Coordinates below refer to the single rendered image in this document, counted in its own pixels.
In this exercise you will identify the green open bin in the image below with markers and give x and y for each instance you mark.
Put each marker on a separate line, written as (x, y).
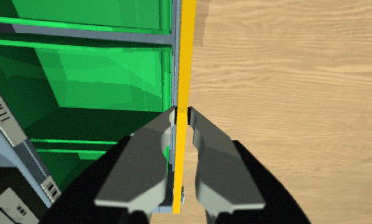
(72, 93)
(65, 167)
(85, 14)

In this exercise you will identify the yellow bar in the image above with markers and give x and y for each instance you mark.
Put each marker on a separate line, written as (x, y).
(188, 11)

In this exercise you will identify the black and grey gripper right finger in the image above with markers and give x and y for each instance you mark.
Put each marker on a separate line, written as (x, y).
(229, 178)

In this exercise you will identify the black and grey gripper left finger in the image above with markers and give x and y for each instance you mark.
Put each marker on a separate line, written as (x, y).
(131, 175)

